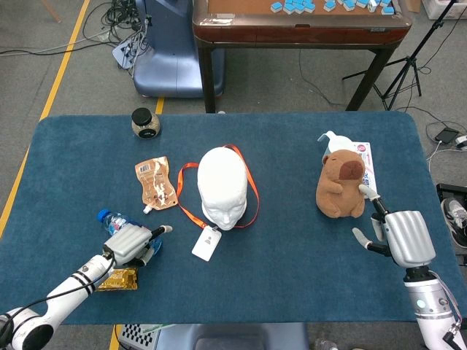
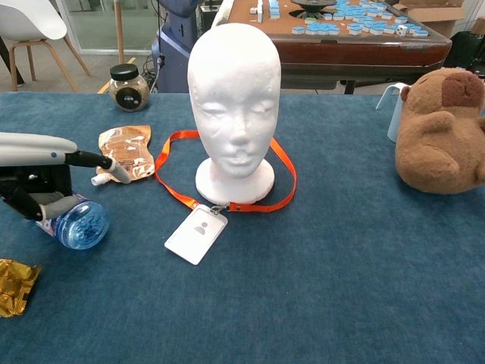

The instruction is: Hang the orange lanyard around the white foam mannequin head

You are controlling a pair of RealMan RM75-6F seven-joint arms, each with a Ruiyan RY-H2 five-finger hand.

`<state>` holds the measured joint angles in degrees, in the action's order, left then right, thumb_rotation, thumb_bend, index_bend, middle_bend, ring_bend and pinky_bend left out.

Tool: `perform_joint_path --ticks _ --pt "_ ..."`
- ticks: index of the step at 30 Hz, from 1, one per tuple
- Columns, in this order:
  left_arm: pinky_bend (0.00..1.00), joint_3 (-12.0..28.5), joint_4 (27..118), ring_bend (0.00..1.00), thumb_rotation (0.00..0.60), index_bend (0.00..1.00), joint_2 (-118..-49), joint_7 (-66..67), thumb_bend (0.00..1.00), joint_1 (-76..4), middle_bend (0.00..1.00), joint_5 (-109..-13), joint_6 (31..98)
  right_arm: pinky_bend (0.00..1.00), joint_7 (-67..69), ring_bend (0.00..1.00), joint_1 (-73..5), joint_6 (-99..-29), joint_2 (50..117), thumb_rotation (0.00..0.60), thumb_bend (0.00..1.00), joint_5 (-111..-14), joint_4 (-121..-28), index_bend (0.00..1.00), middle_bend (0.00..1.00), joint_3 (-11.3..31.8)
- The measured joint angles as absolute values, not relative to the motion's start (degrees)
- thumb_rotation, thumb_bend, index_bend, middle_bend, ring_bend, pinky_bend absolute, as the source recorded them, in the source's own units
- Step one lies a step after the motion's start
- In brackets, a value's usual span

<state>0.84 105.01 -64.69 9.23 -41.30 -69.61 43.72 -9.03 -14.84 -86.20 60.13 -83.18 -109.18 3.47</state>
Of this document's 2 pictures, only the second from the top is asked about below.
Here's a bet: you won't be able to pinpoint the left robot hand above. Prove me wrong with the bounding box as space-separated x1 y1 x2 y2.
0 131 132 223

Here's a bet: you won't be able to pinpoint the white ID badge holder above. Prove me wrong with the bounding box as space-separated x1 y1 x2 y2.
164 203 230 266

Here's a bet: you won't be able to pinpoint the orange lanyard strap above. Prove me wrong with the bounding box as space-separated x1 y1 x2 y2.
154 130 298 213

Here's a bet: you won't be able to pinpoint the white foam mannequin head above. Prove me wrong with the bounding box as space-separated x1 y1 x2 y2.
186 22 282 208

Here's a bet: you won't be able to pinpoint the blue plastic drink bottle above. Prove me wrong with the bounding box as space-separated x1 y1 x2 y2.
36 195 111 250

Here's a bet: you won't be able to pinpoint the brown spout drink pouch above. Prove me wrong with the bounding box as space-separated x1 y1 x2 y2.
90 124 157 187

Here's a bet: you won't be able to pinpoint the glass jar black lid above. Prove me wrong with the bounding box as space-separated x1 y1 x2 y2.
108 64 152 113

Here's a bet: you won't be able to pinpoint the white chair wooden legs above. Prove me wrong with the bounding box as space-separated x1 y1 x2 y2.
0 0 92 93

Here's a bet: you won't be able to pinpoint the gold foil snack pack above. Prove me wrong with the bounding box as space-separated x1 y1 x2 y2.
0 259 42 319

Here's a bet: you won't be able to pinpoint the wooden pole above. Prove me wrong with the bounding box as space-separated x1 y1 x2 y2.
114 0 126 64

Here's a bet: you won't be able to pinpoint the blue machine base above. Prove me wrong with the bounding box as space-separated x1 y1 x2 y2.
151 0 202 94

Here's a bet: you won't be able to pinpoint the blue table cloth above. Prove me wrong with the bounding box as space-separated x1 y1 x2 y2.
0 92 485 364

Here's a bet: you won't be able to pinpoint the brown mahjong table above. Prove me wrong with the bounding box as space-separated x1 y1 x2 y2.
211 0 453 95

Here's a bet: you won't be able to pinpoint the brown capybara plush toy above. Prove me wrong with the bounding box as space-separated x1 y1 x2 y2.
395 67 485 196

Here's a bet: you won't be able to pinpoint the brown cardboard box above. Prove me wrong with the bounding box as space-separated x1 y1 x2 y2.
393 0 485 39

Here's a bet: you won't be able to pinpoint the black bag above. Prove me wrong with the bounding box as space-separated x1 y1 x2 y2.
445 30 485 80

